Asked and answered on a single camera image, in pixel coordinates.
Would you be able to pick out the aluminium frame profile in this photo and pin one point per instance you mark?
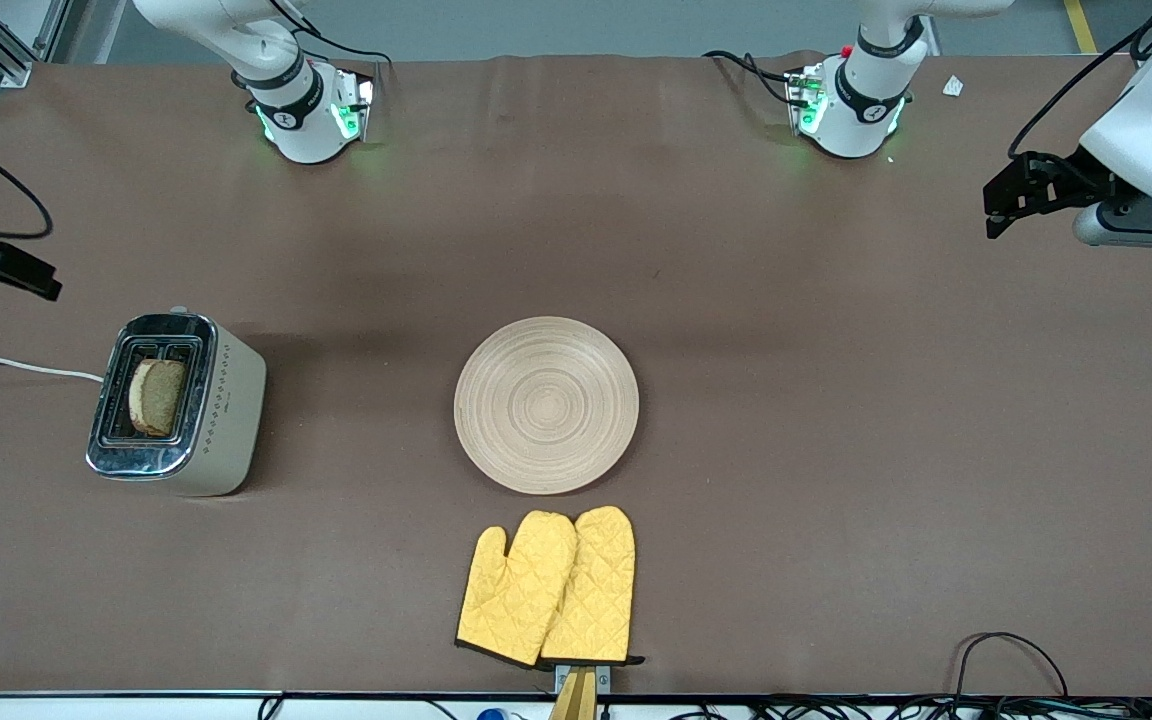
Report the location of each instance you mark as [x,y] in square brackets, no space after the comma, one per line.
[16,60]

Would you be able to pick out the cream and chrome toaster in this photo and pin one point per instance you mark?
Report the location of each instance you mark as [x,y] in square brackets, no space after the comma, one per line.
[221,420]

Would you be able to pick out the white paper scrap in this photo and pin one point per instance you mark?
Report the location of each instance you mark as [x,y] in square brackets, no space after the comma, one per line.
[953,86]

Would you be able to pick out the blue cap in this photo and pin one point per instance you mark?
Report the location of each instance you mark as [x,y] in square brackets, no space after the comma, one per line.
[492,714]

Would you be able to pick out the yellow quilted oven mitt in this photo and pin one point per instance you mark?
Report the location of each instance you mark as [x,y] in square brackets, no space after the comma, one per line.
[516,590]
[596,590]

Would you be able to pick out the brown table cover cloth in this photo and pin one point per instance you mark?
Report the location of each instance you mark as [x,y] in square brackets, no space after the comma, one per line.
[736,300]

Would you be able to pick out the wooden stick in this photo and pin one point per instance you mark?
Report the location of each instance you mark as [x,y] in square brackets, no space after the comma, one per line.
[576,700]

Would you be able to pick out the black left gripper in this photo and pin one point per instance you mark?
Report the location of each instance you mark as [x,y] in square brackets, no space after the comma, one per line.
[1068,180]

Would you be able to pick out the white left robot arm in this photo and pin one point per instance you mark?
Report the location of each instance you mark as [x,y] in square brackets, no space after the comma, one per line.
[861,115]

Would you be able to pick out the grey metal bracket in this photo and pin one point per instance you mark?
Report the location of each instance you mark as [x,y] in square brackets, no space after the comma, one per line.
[604,675]

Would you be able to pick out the bread slice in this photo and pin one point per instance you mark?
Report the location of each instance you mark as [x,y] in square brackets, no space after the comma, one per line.
[158,397]

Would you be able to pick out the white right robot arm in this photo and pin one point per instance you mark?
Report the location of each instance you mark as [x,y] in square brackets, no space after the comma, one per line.
[301,130]

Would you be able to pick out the round wooden plate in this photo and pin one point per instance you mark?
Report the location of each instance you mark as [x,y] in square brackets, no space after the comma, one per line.
[546,405]

